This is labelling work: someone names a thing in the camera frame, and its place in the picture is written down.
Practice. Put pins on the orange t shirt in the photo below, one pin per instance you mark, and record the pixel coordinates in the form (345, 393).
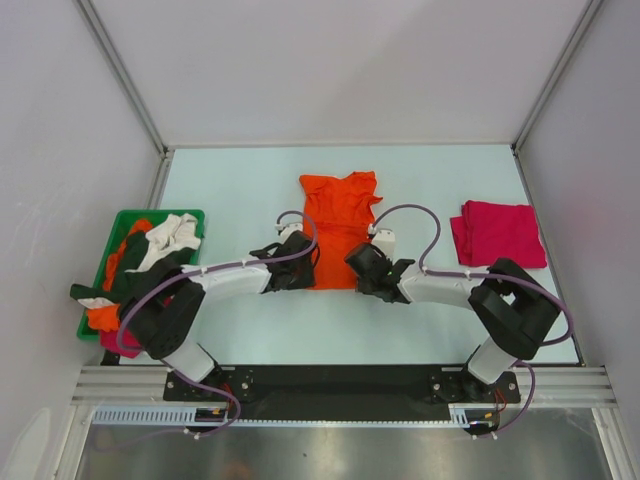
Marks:
(341, 211)
(105, 317)

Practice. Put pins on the magenta t shirt in bin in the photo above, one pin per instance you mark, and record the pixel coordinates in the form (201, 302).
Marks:
(129, 347)

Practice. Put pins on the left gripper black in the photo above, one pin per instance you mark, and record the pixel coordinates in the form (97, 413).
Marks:
(306, 281)

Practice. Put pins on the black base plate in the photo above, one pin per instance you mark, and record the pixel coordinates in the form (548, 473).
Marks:
(358, 393)

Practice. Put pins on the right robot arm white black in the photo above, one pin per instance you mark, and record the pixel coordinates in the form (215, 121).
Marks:
(514, 309)

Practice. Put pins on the folded magenta t shirt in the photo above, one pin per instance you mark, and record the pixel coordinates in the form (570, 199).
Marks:
(484, 232)

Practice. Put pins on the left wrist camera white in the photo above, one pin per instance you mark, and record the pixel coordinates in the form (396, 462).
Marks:
(286, 230)

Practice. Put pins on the green plastic bin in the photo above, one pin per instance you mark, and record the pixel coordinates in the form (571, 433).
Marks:
(121, 226)

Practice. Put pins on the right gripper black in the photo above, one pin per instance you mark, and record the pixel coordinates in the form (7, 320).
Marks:
(363, 287)

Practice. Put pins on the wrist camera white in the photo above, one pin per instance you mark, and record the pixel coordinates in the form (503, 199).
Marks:
(383, 239)
(286, 230)

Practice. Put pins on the dark green t shirt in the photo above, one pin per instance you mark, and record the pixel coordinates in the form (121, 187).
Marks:
(90, 297)

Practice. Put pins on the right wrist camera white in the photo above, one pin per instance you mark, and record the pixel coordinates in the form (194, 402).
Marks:
(383, 239)

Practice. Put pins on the aluminium frame rail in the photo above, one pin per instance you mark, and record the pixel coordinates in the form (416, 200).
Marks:
(555, 387)

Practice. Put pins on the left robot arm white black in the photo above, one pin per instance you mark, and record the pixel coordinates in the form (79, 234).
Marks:
(160, 310)

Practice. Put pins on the grey slotted cable duct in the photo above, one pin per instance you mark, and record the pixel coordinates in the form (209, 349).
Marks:
(179, 417)

